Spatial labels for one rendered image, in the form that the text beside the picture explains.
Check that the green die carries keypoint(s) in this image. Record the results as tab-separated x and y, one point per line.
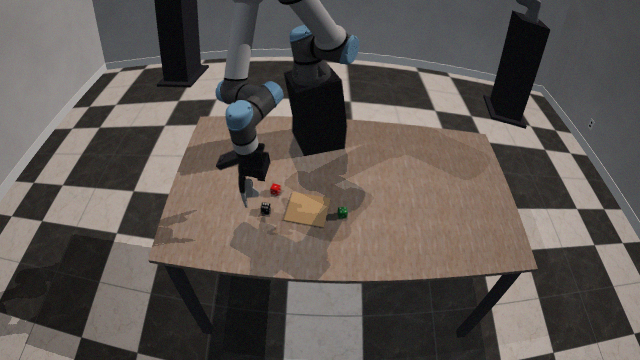
342	212

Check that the tan flat mat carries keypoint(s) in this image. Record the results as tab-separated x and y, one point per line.
307	209

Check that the red die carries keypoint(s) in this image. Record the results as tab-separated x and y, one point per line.
275	189

